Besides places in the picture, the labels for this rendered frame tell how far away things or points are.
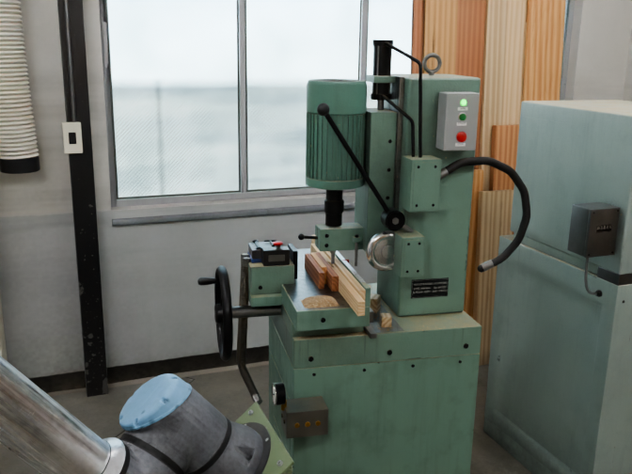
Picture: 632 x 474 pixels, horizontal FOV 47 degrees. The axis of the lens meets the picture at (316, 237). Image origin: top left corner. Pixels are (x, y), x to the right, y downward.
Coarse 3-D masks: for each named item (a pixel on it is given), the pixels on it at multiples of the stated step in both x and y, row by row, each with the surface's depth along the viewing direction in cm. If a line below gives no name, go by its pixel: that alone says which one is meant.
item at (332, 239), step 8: (320, 224) 222; (344, 224) 222; (352, 224) 222; (320, 232) 216; (328, 232) 216; (336, 232) 217; (344, 232) 217; (352, 232) 218; (360, 232) 219; (320, 240) 216; (328, 240) 217; (336, 240) 217; (344, 240) 218; (352, 240) 219; (360, 240) 219; (320, 248) 217; (328, 248) 218; (336, 248) 218; (344, 248) 219; (352, 248) 219; (360, 248) 220
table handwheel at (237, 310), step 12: (216, 276) 224; (228, 276) 212; (216, 288) 228; (228, 288) 208; (216, 300) 230; (228, 300) 206; (216, 312) 216; (228, 312) 205; (240, 312) 218; (252, 312) 219; (264, 312) 220; (276, 312) 221; (216, 324) 230; (228, 324) 205; (228, 336) 206; (228, 348) 208; (228, 360) 215
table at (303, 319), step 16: (304, 256) 247; (304, 272) 230; (288, 288) 215; (304, 288) 215; (256, 304) 216; (272, 304) 217; (288, 304) 209; (304, 320) 198; (320, 320) 199; (336, 320) 200; (352, 320) 201; (368, 320) 202
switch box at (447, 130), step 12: (444, 96) 201; (456, 96) 200; (468, 96) 200; (444, 108) 201; (456, 108) 201; (468, 108) 201; (444, 120) 201; (456, 120) 202; (468, 120) 202; (444, 132) 202; (456, 132) 202; (468, 132) 203; (444, 144) 203; (468, 144) 204
